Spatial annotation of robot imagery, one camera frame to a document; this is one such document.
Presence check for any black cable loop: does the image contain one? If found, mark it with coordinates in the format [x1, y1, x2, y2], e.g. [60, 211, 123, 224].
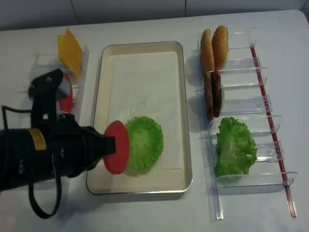
[1, 105, 63, 220]

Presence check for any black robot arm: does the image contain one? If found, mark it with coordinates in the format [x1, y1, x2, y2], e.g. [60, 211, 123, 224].
[0, 114, 116, 190]

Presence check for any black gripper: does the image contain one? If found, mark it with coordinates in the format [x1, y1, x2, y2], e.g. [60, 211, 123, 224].
[49, 114, 116, 178]

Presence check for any front orange cheese slice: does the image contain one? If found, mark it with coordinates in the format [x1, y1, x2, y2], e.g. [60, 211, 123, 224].
[60, 28, 84, 80]

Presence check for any cream rectangular metal tray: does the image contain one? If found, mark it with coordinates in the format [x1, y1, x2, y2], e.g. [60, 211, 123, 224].
[86, 41, 192, 195]

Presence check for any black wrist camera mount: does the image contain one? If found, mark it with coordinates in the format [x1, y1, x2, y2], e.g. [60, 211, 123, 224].
[28, 69, 70, 127]

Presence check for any right brown meat patty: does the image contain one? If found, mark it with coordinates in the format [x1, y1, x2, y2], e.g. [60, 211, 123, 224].
[211, 70, 222, 117]

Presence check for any white paper tray liner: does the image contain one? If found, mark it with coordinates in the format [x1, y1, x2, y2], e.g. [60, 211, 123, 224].
[108, 52, 183, 170]

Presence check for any ruffled green lettuce leaf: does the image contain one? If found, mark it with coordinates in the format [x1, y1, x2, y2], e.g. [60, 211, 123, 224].
[214, 117, 258, 177]

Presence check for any right clear acrylic rack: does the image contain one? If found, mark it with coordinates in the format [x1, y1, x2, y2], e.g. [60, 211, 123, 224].
[188, 28, 298, 222]

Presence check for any left brown meat patty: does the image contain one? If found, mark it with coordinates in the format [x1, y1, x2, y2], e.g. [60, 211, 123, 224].
[203, 72, 213, 119]

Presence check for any right bread bun slice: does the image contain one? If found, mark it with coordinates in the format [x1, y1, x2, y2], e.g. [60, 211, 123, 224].
[211, 25, 229, 70]

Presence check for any left bread bun slice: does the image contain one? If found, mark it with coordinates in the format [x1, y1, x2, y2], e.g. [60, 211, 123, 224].
[200, 29, 214, 72]

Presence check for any flat green lettuce leaf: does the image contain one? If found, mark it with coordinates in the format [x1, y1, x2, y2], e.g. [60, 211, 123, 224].
[125, 116, 164, 171]

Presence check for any bread bun slice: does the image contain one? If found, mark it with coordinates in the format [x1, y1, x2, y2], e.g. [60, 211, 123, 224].
[200, 29, 214, 72]
[211, 25, 229, 70]

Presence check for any rear yellow cheese slice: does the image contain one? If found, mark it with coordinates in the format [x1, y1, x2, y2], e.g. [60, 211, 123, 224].
[57, 35, 65, 60]

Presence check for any red tomato slice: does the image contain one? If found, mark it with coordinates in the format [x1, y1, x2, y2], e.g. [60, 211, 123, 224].
[103, 120, 129, 174]
[59, 73, 73, 113]

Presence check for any brown meat patty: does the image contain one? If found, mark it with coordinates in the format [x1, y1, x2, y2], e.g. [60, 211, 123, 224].
[211, 70, 222, 117]
[203, 72, 213, 119]

